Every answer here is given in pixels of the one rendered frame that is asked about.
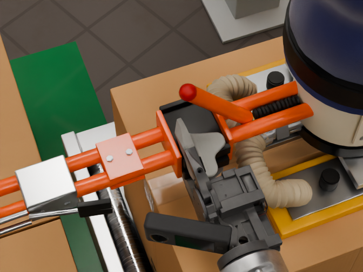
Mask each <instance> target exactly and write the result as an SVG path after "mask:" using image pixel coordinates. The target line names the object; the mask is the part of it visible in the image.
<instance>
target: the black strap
mask: <svg viewBox="0 0 363 272"><path fill-rule="evenodd" d="M290 3H291V0H290V1H289V3H288V6H287V9H286V15H285V21H284V28H283V46H284V50H285V53H286V57H287V59H288V61H289V63H290V65H291V67H292V68H293V70H294V71H295V73H296V74H297V75H298V77H299V78H300V79H301V80H302V81H303V82H304V83H305V84H306V85H307V86H309V87H310V88H311V89H312V90H314V91H315V92H316V93H318V94H320V95H321V96H323V97H325V98H326V99H328V100H331V101H333V102H335V103H338V104H340V105H344V106H347V107H351V108H356V109H360V110H363V85H360V84H356V83H353V82H350V81H346V80H343V79H340V78H337V77H335V76H333V75H331V74H330V73H328V72H327V71H325V70H324V69H323V68H321V67H320V66H319V65H317V64H316V63H315V62H314V61H312V60H311V59H309V58H308V57H307V56H306V55H305V54H304V53H303V52H302V50H301V49H300V47H299V46H298V43H297V41H296V39H295V37H294V34H293V32H292V29H291V27H290V18H289V10H290Z"/></svg>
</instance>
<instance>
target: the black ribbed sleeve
mask: <svg viewBox="0 0 363 272"><path fill-rule="evenodd" d="M299 104H300V99H299V97H298V95H297V94H296V95H295V96H291V97H288V98H287V99H286V98H284V99H283V100H280V101H276V102H275V103H274V102H273V103H272V104H268V105H265V106H261V108H259V107H258V108H257V109H255V108H254V109H253V111H252V114H253V117H254V119H255V120H256V119H259V118H262V117H265V116H267V115H270V114H273V113H276V112H279V111H282V110H285V109H287V108H290V107H293V106H297V105H299Z"/></svg>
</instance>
